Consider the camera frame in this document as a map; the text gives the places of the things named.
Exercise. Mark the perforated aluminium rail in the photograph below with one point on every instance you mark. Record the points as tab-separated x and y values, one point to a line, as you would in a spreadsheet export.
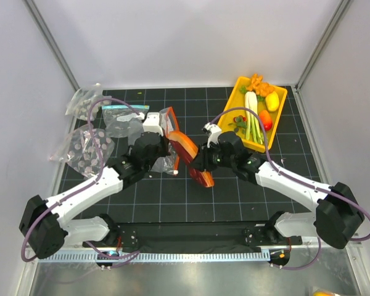
90	256

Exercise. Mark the blue zipper clear bag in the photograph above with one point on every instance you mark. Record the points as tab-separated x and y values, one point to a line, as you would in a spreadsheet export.
121	121

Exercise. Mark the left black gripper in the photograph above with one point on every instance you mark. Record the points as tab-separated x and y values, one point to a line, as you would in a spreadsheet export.
164	151

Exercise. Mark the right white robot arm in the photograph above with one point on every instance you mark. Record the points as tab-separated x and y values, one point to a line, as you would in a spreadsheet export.
333	215

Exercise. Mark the orange toy shrimp pile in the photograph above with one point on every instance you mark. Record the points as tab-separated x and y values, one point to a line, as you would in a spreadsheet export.
258	86

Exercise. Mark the clear bag with grey discs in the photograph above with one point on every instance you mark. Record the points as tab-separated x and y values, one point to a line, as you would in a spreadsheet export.
82	101

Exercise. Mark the black grid mat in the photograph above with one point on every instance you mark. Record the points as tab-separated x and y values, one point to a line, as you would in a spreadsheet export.
166	198

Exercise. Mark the yellow plastic tray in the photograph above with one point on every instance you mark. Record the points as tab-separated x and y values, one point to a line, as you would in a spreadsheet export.
236	102

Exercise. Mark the clear bag with pink dots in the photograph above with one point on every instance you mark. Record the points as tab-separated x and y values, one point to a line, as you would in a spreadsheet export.
78	151

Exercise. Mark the toy green onion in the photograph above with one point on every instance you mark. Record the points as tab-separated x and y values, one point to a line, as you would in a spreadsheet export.
253	127

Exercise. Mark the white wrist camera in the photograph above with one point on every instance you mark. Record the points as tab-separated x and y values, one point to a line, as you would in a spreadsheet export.
213	132
150	122

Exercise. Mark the yellow object in corner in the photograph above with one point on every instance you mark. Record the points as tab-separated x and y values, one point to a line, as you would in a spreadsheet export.
322	292

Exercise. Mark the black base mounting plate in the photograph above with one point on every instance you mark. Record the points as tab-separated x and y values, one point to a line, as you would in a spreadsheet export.
199	237

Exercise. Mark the green toy leaf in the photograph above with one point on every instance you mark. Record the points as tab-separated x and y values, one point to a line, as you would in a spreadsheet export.
243	89

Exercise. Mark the red orange toy mango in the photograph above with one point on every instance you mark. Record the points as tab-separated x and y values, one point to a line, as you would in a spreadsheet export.
266	120

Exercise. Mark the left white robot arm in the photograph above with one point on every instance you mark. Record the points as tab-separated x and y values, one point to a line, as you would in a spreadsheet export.
49	224

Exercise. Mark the toy cherry tomatoes with leaves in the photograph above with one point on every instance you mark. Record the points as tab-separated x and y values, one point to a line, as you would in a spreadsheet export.
239	124

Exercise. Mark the toy meat slab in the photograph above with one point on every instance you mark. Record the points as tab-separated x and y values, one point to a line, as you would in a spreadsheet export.
187	150

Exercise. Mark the yellow toy lemon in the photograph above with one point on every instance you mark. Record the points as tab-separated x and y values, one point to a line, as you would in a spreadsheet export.
272	102

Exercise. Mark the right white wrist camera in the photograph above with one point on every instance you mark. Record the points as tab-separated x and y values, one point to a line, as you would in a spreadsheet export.
213	132

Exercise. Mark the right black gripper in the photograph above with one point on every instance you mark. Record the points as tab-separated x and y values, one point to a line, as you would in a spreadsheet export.
201	162

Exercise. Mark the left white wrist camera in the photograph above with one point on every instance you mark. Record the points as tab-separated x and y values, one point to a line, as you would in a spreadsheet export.
150	122

